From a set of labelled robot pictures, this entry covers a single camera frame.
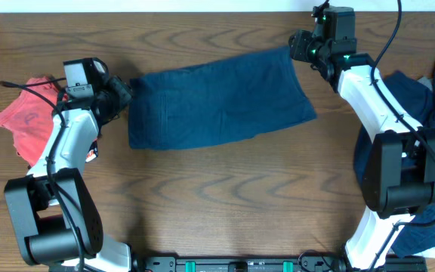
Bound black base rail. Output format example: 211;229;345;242
137;247;428;272

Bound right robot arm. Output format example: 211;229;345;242
288;30;435;271

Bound black printed folded garment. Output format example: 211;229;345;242
85;141;98;163

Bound navy blue shorts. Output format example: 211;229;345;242
128;47;316;150

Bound red folded t-shirt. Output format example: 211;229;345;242
0;91;53;166

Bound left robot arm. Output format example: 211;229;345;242
4;76;132;271

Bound left black cable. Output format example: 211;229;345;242
0;77;86;272

